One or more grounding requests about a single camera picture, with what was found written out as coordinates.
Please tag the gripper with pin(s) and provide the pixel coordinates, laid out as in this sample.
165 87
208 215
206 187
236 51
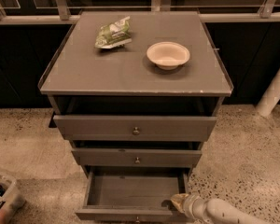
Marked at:
188 204

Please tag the grey bottom drawer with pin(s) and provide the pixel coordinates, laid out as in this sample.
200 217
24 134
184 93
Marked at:
129 194

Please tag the grey drawer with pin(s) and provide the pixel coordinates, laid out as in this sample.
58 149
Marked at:
135 128
128 157
129 194

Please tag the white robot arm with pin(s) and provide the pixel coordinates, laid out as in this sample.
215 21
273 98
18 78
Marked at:
212 211

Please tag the grey middle drawer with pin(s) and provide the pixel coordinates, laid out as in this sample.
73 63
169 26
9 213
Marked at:
128 157

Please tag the grey drawer cabinet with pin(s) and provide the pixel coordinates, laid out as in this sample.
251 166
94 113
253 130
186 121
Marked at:
85 80

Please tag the grey top drawer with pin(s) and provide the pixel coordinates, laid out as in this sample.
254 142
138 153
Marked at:
135 128

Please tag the white paper bowl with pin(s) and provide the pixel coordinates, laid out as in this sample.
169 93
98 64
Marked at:
168 55

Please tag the clear plastic storage bin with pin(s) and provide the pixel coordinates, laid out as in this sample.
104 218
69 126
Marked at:
10 198

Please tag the green white snack bag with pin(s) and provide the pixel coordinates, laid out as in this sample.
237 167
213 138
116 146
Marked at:
114 34

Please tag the metal railing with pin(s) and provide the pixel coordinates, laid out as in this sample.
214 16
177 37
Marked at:
68 11

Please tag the white diagonal post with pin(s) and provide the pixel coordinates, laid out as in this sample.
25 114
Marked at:
270 97

